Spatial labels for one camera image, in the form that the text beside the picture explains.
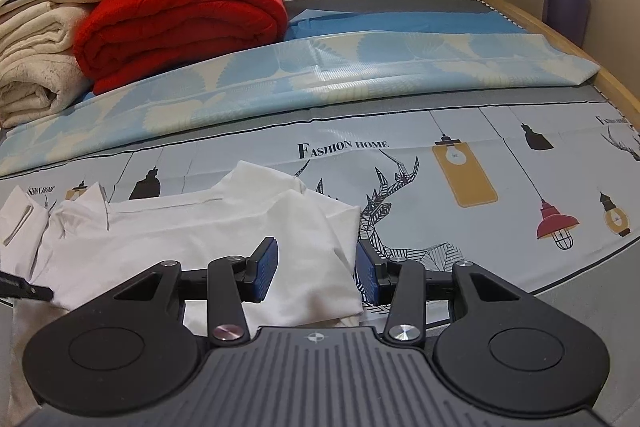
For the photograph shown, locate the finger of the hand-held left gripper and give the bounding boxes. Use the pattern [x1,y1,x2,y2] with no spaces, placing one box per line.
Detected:
[0,273,54,303]

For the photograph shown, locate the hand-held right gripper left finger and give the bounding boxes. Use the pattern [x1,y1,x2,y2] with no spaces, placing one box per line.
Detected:
[113,237,279,346]

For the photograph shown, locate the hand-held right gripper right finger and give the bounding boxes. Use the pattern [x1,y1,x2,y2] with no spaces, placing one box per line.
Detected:
[355,240,533,348]

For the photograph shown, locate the white shirt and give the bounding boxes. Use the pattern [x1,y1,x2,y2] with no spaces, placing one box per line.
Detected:
[0,160,362,408]

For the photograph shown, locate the deer and lamp printed bedsheet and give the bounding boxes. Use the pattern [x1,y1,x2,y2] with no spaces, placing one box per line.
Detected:
[0,99,640,408]

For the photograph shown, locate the blue leaf-patterned mat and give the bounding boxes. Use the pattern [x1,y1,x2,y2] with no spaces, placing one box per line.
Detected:
[0,29,601,180]

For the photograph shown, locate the cream folded blanket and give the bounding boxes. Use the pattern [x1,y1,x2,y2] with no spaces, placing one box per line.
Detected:
[0,2,96,128]

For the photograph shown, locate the plain blue sheet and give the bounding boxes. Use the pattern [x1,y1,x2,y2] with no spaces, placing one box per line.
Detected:
[285,9,521,42]

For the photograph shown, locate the red folded blanket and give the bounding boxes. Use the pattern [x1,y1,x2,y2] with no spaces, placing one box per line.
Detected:
[73,0,290,95]

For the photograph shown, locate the grey mattress with triangle trim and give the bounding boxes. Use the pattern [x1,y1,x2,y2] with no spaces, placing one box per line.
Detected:
[282,0,501,15]

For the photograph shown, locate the purple box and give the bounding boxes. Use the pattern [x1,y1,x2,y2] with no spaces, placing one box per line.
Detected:
[546,0,592,48]

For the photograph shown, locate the wooden bed frame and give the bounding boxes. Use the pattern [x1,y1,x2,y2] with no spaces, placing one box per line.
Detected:
[480,0,640,132]

